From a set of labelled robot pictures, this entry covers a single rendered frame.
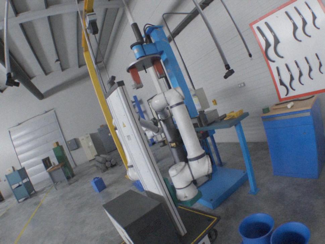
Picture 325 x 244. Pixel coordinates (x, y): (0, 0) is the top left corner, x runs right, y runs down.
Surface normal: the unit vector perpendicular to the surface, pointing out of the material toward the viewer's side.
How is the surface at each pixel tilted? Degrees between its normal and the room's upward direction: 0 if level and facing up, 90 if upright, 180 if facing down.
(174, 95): 85
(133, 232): 90
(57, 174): 90
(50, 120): 90
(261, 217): 62
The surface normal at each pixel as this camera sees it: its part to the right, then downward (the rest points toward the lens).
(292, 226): -0.75, -0.16
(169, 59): 0.42, -0.10
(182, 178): -0.04, 0.09
